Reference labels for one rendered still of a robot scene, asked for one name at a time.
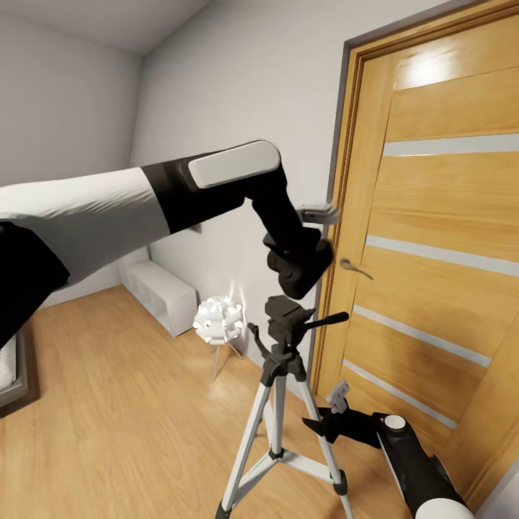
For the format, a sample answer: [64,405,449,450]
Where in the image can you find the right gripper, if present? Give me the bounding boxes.
[302,405,361,444]

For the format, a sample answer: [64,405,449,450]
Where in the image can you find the digital camera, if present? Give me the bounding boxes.
[267,239,334,301]

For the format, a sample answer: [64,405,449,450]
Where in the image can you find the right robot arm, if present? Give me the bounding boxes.
[302,379,475,519]

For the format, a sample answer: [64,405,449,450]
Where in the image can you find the camera tripod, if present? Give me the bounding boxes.
[215,295,355,519]

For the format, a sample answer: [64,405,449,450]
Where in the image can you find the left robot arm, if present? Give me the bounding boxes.
[0,140,339,349]

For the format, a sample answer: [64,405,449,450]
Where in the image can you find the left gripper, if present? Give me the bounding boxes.
[262,205,321,266]

